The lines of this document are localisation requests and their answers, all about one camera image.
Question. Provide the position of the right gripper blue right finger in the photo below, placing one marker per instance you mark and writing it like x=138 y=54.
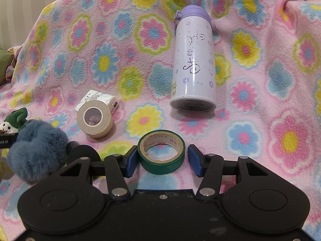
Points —
x=195 y=157

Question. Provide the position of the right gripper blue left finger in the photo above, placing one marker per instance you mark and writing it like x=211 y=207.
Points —
x=131 y=160

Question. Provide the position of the green tape roll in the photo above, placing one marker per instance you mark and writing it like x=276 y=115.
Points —
x=161 y=151

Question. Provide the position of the beige tape roll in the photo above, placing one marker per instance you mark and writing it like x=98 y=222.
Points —
x=95 y=119

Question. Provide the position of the blue fluffy plush toy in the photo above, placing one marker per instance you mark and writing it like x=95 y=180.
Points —
x=38 y=152

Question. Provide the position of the purple white thermos bottle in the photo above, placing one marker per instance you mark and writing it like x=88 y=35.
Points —
x=193 y=85

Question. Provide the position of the white snowman plush green hat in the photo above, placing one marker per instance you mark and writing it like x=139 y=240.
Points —
x=15 y=121

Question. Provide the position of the pink floral fleece blanket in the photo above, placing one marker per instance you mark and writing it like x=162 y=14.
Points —
x=267 y=70

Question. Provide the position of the green embroidered cushion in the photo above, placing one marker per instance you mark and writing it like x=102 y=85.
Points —
x=6 y=58

